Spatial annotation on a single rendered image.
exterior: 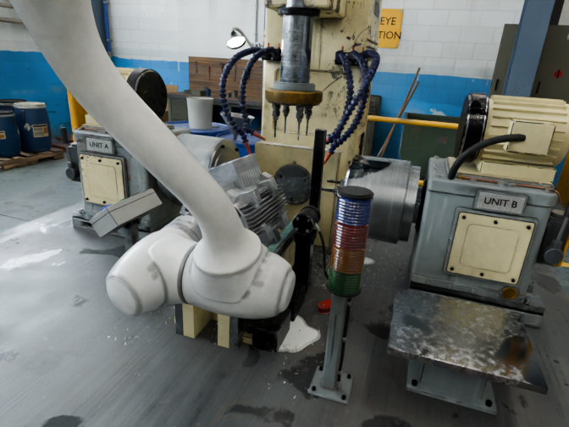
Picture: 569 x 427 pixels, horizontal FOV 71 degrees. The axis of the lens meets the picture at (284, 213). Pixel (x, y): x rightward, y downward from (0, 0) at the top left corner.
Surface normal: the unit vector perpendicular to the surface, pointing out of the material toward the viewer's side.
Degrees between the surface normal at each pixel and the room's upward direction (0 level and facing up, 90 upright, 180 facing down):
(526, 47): 90
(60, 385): 0
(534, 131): 90
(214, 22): 90
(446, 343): 0
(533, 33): 90
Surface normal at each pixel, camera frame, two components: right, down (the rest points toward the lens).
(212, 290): -0.35, 0.48
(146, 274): 0.40, -0.40
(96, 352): 0.06, -0.93
